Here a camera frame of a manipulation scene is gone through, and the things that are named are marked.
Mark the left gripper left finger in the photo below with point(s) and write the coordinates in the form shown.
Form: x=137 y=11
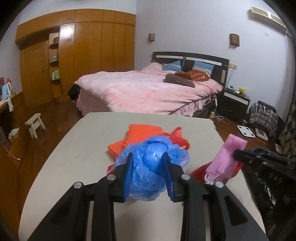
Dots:
x=67 y=220

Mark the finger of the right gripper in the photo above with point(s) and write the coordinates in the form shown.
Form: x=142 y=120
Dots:
x=259 y=155

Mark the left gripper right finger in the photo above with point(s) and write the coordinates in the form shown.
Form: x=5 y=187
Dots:
x=229 y=219

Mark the red cloth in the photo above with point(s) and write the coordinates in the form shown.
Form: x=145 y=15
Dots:
x=200 y=173

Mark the red plastic bag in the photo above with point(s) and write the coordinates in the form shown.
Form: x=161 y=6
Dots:
x=176 y=138

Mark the blue plastic bag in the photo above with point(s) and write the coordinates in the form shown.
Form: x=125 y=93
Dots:
x=148 y=180

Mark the white bathroom scale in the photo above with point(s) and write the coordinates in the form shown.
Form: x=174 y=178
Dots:
x=246 y=132

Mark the dark patterned curtain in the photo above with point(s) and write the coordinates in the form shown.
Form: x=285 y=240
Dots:
x=288 y=135

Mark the plaid bag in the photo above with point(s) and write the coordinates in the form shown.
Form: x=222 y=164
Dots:
x=264 y=115

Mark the black white nightstand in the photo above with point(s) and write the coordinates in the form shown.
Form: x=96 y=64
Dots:
x=233 y=106

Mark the yellow plush toy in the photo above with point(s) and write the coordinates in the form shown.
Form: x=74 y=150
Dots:
x=242 y=91

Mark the black bed headboard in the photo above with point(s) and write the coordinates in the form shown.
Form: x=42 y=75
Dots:
x=220 y=70

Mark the right blue pillow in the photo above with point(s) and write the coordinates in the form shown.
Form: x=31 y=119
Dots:
x=203 y=67

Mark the blue pillow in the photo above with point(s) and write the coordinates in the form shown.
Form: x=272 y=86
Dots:
x=203 y=67
x=175 y=66

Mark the red dotted cushion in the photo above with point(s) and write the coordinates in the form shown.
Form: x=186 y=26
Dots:
x=194 y=75

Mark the small white stool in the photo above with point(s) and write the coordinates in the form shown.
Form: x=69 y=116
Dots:
x=33 y=123

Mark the brown cushion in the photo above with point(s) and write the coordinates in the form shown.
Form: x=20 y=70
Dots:
x=175 y=79

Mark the left blue pillow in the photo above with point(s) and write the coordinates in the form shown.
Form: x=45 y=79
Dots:
x=175 y=66

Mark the wooden side desk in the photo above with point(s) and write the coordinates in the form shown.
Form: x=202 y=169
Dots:
x=13 y=133

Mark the bed with pink cover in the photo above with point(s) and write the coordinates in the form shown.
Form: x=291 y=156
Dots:
x=141 y=91

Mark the air conditioner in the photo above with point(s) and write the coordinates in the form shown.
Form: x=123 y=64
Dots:
x=268 y=18

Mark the blue white kettle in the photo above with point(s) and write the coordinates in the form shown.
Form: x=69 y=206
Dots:
x=6 y=91

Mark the wooden wardrobe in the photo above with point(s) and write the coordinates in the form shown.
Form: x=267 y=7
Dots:
x=58 y=48

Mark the right wall lamp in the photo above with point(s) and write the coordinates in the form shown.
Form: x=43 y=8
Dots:
x=234 y=40

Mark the wall lamp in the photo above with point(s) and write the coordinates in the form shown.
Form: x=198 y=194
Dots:
x=234 y=40
x=151 y=38

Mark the left wall lamp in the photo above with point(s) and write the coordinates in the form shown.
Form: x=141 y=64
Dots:
x=151 y=38

